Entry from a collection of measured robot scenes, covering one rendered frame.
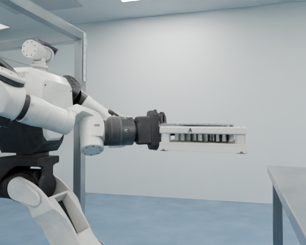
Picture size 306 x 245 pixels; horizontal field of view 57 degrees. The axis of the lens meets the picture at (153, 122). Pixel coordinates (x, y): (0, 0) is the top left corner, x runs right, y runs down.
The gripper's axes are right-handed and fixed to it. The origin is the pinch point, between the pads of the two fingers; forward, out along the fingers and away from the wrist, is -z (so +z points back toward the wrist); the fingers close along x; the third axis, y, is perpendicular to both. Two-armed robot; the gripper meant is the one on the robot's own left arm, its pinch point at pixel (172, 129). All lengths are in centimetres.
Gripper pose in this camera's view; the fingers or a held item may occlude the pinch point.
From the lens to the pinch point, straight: 100.9
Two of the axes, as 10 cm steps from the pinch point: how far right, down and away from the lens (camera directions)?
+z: -9.2, 0.4, 4.0
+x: 0.3, 10.0, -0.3
